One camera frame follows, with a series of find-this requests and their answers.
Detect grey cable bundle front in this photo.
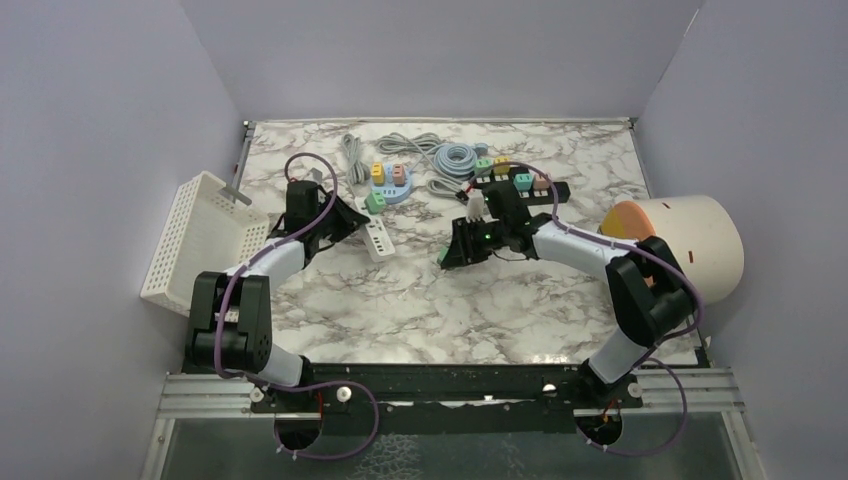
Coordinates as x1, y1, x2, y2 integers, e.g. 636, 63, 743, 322
427, 176, 473, 201

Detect black power strip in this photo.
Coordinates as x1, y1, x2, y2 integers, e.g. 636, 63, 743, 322
518, 181, 571, 206
471, 166, 534, 188

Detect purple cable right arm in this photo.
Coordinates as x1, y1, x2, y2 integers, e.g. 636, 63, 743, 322
468, 162, 705, 458

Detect white perforated plastic basket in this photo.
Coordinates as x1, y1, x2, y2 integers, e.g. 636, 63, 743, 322
140, 171, 270, 316

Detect black power strip rear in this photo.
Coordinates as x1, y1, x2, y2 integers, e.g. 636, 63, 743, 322
471, 166, 534, 188

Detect white power strip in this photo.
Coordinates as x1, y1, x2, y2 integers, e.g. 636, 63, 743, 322
354, 198, 396, 263

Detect teal adapter on front strip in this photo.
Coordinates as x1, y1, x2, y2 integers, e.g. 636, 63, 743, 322
513, 173, 534, 192

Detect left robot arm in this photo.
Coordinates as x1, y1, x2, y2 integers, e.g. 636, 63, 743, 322
185, 180, 371, 411

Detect aluminium rail base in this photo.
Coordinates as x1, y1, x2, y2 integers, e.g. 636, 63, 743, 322
156, 366, 746, 420

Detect light blue coiled cable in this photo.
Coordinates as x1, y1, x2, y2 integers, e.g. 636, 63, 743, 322
431, 142, 490, 179

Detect pink adapter on front strip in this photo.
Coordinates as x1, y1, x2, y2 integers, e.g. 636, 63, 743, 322
533, 174, 551, 191

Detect pink plug adapter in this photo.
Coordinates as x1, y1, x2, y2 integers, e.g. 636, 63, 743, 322
391, 164, 407, 187

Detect yellow adapter on rear strip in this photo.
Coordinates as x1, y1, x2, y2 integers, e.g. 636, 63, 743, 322
493, 156, 511, 176

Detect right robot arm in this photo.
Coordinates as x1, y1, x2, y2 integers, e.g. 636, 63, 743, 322
438, 182, 704, 407

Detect grey cable bundle left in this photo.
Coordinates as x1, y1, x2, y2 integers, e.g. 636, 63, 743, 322
340, 133, 372, 185

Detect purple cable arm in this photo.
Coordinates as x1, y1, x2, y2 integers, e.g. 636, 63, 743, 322
211, 152, 381, 462
468, 162, 705, 458

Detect green adapter on rear strip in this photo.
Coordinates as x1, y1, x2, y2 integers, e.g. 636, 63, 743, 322
474, 157, 493, 176

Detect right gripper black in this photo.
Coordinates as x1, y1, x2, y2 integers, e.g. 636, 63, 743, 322
442, 214, 509, 268

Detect grey cable bundle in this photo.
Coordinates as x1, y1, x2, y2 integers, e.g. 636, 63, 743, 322
374, 131, 445, 160
427, 176, 473, 201
340, 133, 372, 185

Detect yellow plug adapter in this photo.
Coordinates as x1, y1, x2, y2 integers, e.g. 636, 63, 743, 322
370, 162, 385, 186

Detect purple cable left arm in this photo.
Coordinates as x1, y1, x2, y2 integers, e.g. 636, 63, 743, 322
211, 152, 381, 462

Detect cream cylinder with orange lid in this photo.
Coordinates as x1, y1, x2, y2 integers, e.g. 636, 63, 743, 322
598, 195, 744, 305

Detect grey cable bundle middle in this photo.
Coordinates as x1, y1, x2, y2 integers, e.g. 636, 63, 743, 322
374, 131, 445, 160

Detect round blue power socket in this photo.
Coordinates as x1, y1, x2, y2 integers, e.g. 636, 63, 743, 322
370, 170, 414, 205

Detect black power strip front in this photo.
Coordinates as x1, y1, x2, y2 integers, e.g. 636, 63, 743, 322
518, 181, 571, 206

